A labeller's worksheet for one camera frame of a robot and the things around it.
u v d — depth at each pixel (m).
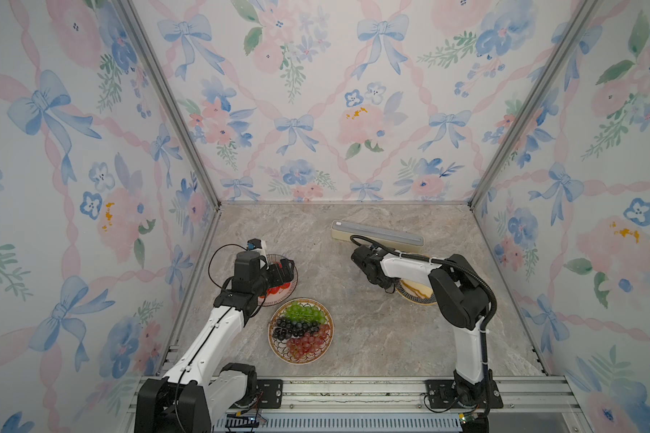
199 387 0.41
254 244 0.74
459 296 0.53
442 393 0.73
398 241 0.99
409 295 0.90
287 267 0.75
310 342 0.80
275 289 0.91
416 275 0.61
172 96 0.86
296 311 0.86
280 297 0.90
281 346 0.80
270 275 0.73
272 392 0.74
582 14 0.69
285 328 0.82
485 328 0.55
